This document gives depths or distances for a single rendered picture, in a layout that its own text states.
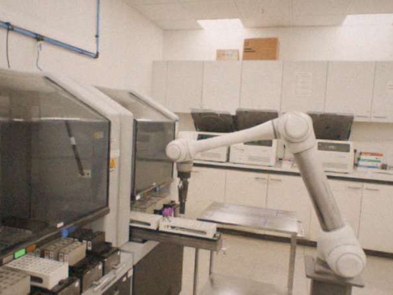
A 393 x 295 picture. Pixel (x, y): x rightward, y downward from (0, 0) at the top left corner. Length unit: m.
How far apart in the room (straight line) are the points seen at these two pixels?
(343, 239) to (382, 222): 2.64
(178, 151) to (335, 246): 0.80
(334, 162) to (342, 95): 0.83
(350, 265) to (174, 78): 3.54
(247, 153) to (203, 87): 1.09
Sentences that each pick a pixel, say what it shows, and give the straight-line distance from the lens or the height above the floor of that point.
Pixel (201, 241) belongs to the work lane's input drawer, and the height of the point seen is 0.80.
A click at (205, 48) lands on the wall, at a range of 4.86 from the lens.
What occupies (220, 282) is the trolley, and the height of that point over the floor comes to 0.28.
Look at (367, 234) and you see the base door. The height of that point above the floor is 0.25.
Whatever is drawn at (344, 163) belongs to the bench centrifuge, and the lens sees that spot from 4.02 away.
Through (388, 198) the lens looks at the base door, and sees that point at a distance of 4.15.
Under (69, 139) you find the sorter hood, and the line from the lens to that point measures 1.32.
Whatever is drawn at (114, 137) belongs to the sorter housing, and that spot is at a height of 1.32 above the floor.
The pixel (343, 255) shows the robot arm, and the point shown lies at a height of 0.90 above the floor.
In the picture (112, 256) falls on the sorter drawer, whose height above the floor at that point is 0.80.
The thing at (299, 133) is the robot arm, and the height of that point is 1.39.
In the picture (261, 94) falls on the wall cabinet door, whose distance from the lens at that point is 4.27.
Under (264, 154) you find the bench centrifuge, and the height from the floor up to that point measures 1.05.
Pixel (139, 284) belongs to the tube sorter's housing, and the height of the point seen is 0.53.
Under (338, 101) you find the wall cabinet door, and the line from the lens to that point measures 4.28.
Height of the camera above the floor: 1.43
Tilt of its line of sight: 5 degrees down
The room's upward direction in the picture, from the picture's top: 3 degrees clockwise
